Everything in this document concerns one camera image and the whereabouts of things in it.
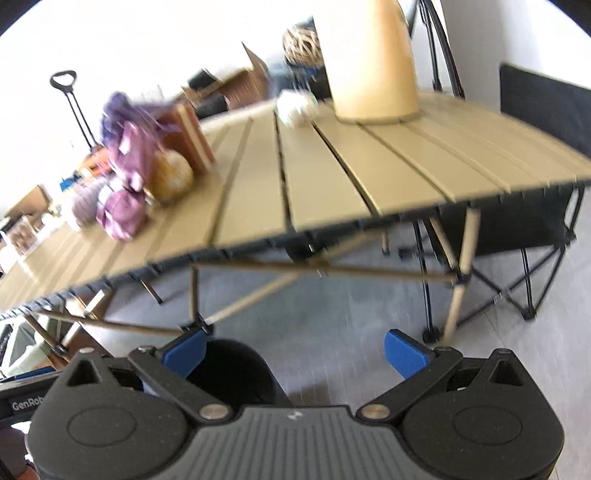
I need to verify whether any purple satin cloth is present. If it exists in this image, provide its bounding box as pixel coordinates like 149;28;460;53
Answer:
96;92;175;241

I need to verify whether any black round trash bin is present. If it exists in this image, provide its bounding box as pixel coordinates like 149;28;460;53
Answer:
186;339;294;413

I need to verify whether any person's left hand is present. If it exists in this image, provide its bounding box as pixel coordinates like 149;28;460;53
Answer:
1;427;39;480

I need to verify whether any cardboard box with green liner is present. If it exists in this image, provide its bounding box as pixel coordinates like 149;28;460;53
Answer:
1;317;52;378

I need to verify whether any black folding camp chair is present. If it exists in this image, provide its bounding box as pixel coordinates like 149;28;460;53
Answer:
399;0;591;345

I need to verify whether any lavender fluffy cloth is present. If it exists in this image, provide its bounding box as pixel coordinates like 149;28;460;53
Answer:
69;177;109;228

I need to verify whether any brown round bread bun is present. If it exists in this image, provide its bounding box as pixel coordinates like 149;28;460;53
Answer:
145;150;194;205

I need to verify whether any tan folding camping table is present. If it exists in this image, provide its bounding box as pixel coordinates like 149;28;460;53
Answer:
1;93;590;324

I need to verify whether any white crumpled paper ball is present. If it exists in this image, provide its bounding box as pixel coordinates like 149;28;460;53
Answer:
276;90;320;127

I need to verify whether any black utility wagon cart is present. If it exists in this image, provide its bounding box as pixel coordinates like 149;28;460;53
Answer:
49;70;100;153

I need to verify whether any yellow thermos jug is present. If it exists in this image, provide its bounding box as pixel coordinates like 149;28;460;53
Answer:
314;0;420;124

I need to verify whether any woven rattan ball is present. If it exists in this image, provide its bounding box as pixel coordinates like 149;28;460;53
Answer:
283;26;324;68

